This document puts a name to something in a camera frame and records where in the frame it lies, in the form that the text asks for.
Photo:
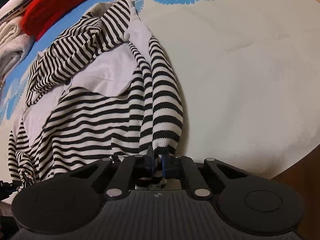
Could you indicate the black white striped hooded garment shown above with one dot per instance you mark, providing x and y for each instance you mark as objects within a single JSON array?
[{"x": 103, "y": 89}]

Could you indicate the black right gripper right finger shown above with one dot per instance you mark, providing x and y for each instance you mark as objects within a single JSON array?
[{"x": 181, "y": 173}]

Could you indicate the cream folded quilt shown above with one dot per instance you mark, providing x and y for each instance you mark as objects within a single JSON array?
[{"x": 15, "y": 45}]

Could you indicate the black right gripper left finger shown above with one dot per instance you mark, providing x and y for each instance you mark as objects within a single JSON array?
[{"x": 131, "y": 169}]

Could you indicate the blue white patterned bed sheet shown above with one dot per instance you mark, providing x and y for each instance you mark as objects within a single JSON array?
[{"x": 223, "y": 60}]

